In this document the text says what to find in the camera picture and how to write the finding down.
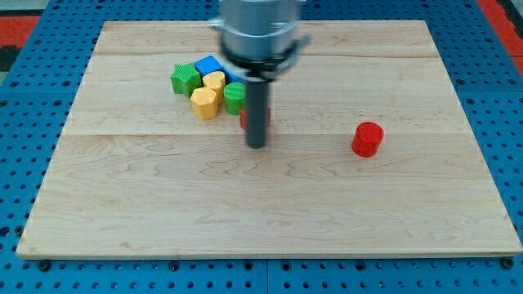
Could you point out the red star block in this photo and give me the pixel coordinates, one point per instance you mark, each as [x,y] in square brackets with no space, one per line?
[243,118]

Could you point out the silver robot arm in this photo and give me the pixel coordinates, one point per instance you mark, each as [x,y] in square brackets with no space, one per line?
[258,38]

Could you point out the yellow hexagon block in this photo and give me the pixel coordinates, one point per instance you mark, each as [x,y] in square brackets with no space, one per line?
[204,103]

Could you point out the green star block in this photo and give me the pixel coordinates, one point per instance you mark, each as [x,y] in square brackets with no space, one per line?
[185,79]

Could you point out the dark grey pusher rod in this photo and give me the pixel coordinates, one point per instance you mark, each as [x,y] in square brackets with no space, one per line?
[256,105]

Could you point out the green cylinder block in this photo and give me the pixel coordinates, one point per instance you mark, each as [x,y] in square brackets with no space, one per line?
[234,95]

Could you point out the blue block behind rod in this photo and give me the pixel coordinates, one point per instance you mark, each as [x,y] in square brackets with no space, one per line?
[234,74]

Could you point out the yellow pentagon block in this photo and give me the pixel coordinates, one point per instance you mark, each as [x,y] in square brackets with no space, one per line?
[216,81]

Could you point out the blue cube block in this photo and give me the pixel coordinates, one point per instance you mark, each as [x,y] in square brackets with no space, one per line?
[207,65]

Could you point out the red cylinder block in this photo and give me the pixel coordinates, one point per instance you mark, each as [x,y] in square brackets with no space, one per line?
[367,139]

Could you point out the wooden board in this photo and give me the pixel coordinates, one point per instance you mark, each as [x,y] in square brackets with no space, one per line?
[136,176]

